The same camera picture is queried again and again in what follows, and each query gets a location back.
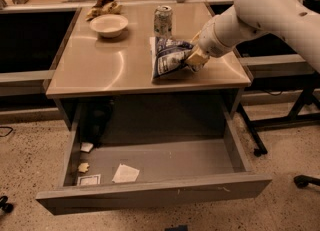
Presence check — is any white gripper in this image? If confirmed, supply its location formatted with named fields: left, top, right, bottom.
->
left=185, top=6, right=264, bottom=72

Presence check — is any blue chip bag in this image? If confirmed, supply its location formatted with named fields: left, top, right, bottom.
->
left=150, top=37, right=193, bottom=80

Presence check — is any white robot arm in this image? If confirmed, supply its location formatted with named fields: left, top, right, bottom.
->
left=186, top=0, right=320, bottom=72

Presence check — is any grey counter cabinet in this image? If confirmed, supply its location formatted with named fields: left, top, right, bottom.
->
left=46, top=2, right=251, bottom=125

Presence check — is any open grey drawer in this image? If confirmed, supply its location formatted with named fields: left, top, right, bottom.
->
left=36, top=100, right=271, bottom=215

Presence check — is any crushed soda can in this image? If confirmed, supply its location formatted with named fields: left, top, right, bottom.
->
left=154, top=5, right=173, bottom=38

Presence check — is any white bowl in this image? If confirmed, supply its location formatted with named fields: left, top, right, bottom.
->
left=89, top=14, right=128, bottom=38

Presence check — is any black table leg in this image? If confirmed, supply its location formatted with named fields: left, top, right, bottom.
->
left=237, top=104, right=268, bottom=157

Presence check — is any white folded paper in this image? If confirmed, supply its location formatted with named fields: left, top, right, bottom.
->
left=112, top=164, right=140, bottom=183

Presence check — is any small white paper scrap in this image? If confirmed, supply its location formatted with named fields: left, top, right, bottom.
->
left=81, top=142, right=94, bottom=153

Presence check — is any small yellow scrap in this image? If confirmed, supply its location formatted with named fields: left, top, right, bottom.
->
left=78, top=163, right=90, bottom=173

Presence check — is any white square card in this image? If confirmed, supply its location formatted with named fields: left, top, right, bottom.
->
left=77, top=174, right=101, bottom=186

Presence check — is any black chair caster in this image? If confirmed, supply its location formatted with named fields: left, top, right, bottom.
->
left=294, top=175, right=320, bottom=188

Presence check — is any black caster at left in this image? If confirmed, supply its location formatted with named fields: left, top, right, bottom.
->
left=0, top=196, right=13, bottom=213

